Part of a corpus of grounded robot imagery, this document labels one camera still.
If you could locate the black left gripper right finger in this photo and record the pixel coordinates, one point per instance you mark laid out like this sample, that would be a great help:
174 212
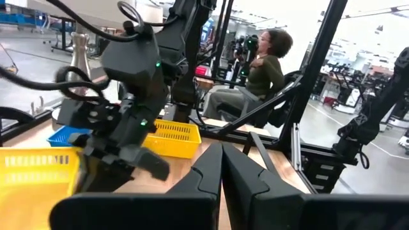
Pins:
287 214

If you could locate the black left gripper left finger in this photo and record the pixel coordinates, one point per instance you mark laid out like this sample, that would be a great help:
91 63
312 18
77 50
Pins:
143 214

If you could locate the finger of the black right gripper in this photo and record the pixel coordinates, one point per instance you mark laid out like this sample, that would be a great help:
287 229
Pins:
102 175
147 163

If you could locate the yellow plastic basket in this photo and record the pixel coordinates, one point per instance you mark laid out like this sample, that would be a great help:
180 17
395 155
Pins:
32 191
172 143

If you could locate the blue plastic basket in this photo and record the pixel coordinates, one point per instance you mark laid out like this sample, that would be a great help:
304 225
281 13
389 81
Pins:
60 137

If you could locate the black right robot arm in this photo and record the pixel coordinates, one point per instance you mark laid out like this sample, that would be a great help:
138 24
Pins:
134 64

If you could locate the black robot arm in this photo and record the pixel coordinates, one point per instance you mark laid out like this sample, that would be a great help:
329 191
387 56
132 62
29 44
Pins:
383 96

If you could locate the black control box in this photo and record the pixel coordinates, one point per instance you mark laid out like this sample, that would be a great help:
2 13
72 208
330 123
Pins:
322 175

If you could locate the silver aluminium bar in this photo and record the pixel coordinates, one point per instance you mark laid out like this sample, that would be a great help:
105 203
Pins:
296 147

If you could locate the black curved clamp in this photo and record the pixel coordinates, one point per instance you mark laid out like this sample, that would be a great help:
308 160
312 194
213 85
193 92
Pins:
12 113

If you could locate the black side table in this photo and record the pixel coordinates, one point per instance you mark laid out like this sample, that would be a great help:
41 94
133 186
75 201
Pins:
63 32

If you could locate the wooden workbench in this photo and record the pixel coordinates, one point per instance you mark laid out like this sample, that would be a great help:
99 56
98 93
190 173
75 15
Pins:
204 83

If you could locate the black office chair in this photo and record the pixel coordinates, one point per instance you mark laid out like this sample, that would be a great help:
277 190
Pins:
287 111

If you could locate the red bin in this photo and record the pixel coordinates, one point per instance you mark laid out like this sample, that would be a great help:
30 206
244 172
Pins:
201 71

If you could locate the red box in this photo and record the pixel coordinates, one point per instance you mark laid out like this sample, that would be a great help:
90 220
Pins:
329 101

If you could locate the blue storage bin rack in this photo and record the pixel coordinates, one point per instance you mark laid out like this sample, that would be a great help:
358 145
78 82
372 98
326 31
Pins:
19 19

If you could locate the white robot station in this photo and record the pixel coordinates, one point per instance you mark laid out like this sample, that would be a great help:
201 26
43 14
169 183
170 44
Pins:
350 97

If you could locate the person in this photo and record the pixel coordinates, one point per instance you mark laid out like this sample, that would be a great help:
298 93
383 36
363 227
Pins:
265 76

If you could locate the black robotic device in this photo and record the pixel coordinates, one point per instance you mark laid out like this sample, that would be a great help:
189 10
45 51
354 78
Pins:
249 48

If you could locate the black aluminium rig frame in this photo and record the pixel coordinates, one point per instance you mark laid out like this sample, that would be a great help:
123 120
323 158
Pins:
316 64

